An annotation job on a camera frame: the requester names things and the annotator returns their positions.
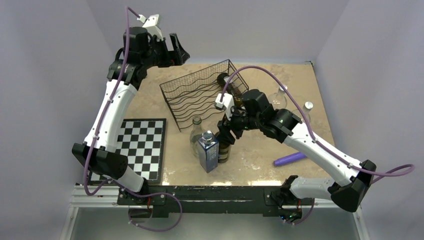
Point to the dark wine bottle Negroamaro label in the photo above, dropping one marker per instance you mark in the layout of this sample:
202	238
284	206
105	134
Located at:
224	148

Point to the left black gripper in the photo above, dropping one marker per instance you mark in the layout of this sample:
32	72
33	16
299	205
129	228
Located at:
176	57

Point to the clear bottle silver cap left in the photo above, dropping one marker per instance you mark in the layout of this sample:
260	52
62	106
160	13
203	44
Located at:
278	99

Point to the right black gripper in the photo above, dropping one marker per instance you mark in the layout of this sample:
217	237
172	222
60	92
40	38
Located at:
224	126

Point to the black wire wine rack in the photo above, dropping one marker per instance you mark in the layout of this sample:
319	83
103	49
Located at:
194	94

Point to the clear bottle silver cap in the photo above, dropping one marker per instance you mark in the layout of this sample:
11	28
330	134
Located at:
306	109
278	99

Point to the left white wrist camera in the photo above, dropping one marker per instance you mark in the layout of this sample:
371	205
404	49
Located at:
151	24

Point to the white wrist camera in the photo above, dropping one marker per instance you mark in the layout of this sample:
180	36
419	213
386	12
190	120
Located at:
151	24
225	102

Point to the black white chessboard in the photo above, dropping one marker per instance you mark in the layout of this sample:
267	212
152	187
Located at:
142	141

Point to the clear empty glass bottle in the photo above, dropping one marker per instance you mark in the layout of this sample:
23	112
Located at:
195	134

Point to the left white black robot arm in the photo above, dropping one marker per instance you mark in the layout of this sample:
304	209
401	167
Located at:
141	51

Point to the olive wine bottle brown label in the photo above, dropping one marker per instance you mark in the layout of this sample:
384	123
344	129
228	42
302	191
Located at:
232	88

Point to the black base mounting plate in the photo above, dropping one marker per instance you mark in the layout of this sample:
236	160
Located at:
269	201

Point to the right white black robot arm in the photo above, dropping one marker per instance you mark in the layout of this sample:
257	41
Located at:
350	178

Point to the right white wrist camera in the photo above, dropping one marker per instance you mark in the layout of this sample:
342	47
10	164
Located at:
225	102

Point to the clear bottle silver cap right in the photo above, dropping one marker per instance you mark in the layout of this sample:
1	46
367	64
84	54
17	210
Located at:
306	109

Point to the purple plastic microphone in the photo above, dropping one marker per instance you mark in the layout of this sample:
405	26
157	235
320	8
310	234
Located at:
289	159

